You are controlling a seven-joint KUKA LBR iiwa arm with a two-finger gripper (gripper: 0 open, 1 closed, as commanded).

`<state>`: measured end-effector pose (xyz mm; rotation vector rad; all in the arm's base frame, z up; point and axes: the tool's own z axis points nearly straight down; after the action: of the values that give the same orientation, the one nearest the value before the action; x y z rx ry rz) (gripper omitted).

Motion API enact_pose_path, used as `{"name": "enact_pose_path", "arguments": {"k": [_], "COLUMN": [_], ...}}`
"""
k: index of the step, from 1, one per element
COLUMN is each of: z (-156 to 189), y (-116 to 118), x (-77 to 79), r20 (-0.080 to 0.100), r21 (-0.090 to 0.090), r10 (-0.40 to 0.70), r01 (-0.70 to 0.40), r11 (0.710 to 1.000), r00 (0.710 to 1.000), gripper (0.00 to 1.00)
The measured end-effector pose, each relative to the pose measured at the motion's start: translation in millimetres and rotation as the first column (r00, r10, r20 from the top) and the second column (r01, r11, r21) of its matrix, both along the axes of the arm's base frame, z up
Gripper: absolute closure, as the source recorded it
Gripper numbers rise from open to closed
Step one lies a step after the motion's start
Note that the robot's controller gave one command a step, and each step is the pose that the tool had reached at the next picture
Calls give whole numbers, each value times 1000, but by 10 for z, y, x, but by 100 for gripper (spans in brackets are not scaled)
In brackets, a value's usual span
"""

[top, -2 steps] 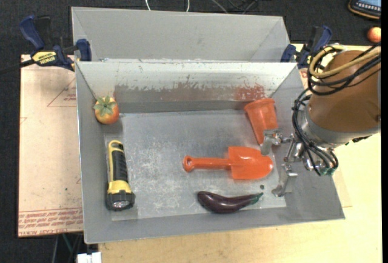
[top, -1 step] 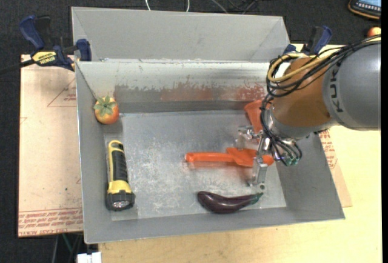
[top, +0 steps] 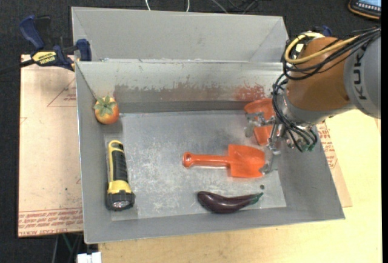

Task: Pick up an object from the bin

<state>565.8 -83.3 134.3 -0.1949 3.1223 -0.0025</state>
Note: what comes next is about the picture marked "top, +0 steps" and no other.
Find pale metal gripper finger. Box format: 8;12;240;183
244;111;276;138
259;145;282;175

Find purple toy eggplant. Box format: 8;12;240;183
196;190;265;215

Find grey metal bin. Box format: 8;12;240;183
71;6;346;245

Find orange plastic cup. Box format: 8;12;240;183
243;98;277;147

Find brown cardboard board, red print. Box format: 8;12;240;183
18;54;353;239

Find orange toy tomato, green leaves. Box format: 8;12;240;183
93;95;120;125

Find orange toy shovel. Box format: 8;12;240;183
182;144;266;179

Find yellow and black flashlight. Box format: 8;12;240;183
104;139;136;212

